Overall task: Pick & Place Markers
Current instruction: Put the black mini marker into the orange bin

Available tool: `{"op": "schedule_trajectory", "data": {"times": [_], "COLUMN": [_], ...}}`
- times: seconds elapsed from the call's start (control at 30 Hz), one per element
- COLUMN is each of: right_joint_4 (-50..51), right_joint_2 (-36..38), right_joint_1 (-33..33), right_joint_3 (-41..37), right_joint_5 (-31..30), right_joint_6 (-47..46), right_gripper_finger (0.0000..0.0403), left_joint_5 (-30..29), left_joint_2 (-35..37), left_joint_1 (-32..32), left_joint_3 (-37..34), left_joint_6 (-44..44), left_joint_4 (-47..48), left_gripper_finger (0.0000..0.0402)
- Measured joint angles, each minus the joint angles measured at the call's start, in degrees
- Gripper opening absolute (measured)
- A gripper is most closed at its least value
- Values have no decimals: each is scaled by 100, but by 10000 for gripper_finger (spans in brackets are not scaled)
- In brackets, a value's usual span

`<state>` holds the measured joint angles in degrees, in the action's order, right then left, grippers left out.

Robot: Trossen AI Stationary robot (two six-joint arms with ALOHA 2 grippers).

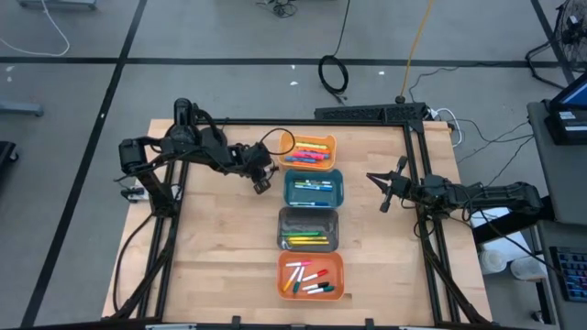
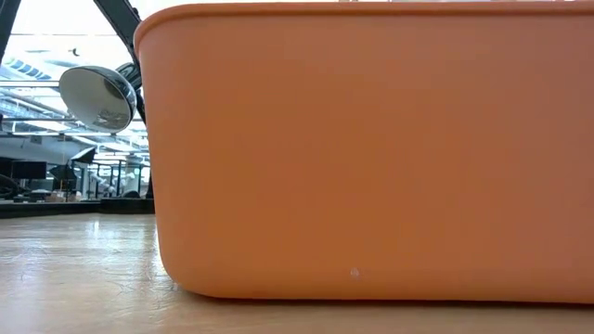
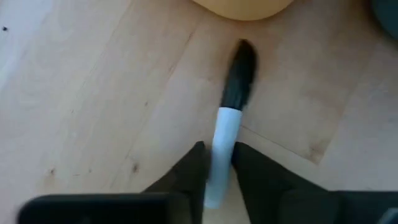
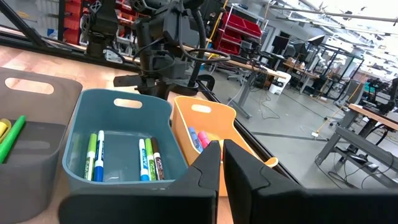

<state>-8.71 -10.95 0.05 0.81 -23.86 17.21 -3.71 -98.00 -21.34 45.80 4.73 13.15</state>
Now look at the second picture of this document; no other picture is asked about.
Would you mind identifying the orange plastic bin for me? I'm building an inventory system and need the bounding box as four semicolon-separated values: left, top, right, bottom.
133;0;594;305

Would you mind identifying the black studio light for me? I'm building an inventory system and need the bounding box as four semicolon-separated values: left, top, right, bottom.
69;147;97;165
49;164;79;192

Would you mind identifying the black monitor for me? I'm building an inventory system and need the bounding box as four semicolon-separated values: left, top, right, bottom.
11;160;48;182

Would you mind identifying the black aluminium table frame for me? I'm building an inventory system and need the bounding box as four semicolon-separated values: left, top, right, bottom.
0;199;102;220

